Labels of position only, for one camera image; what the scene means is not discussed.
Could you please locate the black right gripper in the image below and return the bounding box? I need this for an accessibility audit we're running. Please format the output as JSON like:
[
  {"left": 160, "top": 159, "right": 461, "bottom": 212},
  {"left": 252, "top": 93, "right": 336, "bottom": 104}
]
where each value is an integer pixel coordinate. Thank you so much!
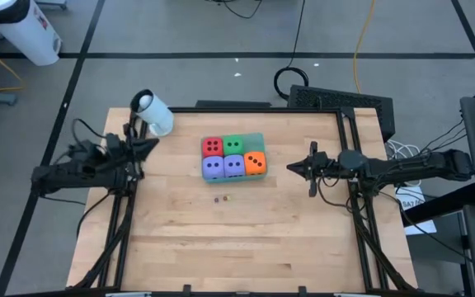
[{"left": 286, "top": 141, "right": 341, "bottom": 198}]

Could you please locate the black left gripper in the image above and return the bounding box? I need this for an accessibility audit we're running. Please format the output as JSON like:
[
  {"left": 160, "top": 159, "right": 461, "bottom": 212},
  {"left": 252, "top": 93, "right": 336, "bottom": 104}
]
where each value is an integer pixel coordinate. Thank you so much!
[{"left": 105, "top": 132, "right": 159, "bottom": 166}]

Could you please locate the large orange foam die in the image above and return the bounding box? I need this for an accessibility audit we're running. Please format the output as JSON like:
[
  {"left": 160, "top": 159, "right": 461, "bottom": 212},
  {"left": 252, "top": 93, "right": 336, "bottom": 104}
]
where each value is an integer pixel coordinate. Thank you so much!
[{"left": 243, "top": 151, "right": 268, "bottom": 177}]

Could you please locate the large red foam die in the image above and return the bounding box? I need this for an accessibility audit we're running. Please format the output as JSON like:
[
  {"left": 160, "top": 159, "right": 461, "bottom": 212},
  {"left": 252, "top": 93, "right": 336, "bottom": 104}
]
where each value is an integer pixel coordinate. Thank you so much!
[{"left": 201, "top": 136, "right": 224, "bottom": 158}]

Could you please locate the large purple foam die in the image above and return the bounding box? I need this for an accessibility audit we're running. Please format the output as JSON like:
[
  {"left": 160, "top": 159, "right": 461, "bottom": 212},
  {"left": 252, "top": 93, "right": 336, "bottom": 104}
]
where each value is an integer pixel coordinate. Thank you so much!
[
  {"left": 202, "top": 155, "right": 226, "bottom": 181},
  {"left": 223, "top": 154, "right": 247, "bottom": 179}
]

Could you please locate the large green foam die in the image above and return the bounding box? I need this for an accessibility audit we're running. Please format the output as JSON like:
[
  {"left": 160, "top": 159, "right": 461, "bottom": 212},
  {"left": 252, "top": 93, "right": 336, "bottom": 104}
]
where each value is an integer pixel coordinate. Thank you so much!
[{"left": 222, "top": 134, "right": 245, "bottom": 157}]

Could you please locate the white cylindrical lamp on stand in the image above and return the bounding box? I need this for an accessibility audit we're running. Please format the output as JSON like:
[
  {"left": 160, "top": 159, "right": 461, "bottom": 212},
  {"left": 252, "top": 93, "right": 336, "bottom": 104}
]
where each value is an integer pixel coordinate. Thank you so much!
[{"left": 129, "top": 88, "right": 176, "bottom": 138}]

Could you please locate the teal translucent plastic bin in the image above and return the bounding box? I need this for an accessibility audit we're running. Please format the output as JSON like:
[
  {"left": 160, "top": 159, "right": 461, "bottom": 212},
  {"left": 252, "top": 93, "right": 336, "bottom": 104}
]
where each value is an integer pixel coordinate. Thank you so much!
[{"left": 200, "top": 131, "right": 268, "bottom": 185}]

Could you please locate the white paper sheet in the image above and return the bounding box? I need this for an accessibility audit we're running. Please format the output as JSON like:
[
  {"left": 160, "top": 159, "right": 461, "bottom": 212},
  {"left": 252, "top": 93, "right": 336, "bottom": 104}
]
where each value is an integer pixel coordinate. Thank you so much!
[{"left": 396, "top": 185, "right": 437, "bottom": 236}]

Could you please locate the white trash bin black bag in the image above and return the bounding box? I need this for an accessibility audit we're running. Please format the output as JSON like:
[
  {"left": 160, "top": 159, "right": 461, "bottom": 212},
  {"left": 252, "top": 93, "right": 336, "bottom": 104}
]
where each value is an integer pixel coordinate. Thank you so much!
[{"left": 0, "top": 0, "right": 63, "bottom": 67}]

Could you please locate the white cable bundle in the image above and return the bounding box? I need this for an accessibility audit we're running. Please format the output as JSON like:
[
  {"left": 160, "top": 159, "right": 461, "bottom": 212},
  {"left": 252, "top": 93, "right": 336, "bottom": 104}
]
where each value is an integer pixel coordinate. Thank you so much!
[{"left": 385, "top": 139, "right": 422, "bottom": 160}]

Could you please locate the black cable with coil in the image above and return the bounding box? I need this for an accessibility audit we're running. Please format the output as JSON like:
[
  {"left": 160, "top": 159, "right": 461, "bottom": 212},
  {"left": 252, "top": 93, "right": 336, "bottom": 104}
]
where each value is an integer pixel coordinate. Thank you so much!
[{"left": 273, "top": 0, "right": 309, "bottom": 101}]

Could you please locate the yellow cable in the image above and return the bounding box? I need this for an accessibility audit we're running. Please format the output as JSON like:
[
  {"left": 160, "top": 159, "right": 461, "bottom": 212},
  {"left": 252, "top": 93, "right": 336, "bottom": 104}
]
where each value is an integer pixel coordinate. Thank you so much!
[
  {"left": 352, "top": 0, "right": 377, "bottom": 94},
  {"left": 0, "top": 35, "right": 26, "bottom": 92}
]

